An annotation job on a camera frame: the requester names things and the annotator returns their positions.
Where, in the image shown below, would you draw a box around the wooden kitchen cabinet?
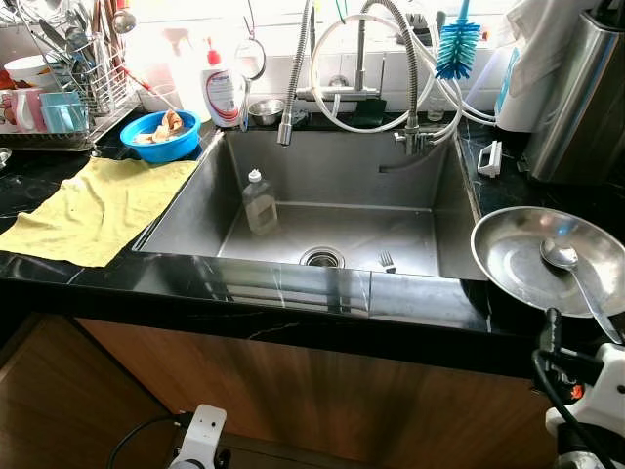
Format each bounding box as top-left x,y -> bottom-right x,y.
0,311 -> 625,469

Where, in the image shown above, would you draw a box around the steel spoon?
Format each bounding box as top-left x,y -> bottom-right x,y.
539,237 -> 624,346

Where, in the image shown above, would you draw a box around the round steel plate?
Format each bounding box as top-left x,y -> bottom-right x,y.
470,205 -> 625,320

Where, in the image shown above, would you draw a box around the stainless steel knife block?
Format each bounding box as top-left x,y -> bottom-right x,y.
522,10 -> 625,187

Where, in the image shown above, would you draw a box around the steel sink drain strainer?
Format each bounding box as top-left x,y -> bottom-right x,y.
299,245 -> 346,270

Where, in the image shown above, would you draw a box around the stainless steel sink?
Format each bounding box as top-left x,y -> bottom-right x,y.
132,127 -> 486,284

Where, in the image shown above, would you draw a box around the clear bottle white cap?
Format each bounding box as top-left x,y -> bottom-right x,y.
241,168 -> 279,235

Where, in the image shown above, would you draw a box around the yellow cloth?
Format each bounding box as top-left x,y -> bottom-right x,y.
0,156 -> 199,269

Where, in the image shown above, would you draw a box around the grey gooseneck tap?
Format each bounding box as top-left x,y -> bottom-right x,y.
359,0 -> 438,157

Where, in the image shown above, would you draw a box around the green sponge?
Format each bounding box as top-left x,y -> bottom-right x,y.
352,96 -> 390,129

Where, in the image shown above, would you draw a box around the blue bottle brush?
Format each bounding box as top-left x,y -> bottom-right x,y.
434,0 -> 483,82

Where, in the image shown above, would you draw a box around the blue plastic bowl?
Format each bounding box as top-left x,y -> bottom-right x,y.
119,109 -> 202,164

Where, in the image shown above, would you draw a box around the steel faucet base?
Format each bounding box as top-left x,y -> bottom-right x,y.
293,18 -> 384,105

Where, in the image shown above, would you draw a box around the brown food scraps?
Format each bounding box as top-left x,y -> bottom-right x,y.
135,109 -> 188,146

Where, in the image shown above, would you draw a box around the small steel bowl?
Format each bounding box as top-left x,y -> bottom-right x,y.
246,97 -> 287,127

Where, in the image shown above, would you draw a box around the steel spring faucet spout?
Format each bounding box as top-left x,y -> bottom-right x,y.
276,0 -> 318,148

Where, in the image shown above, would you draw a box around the white dish soap bottle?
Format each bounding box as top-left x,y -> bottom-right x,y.
200,37 -> 250,130

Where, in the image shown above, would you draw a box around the teal cup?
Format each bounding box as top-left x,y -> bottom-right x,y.
39,91 -> 89,135

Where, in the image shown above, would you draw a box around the pink cup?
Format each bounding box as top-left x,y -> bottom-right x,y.
0,88 -> 45,135

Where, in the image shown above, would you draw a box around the white bowl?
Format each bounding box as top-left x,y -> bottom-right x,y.
3,54 -> 60,91

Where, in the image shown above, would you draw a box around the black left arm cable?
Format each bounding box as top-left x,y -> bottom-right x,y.
105,414 -> 188,469

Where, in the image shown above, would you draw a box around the white hose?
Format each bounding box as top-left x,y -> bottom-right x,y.
309,12 -> 499,138

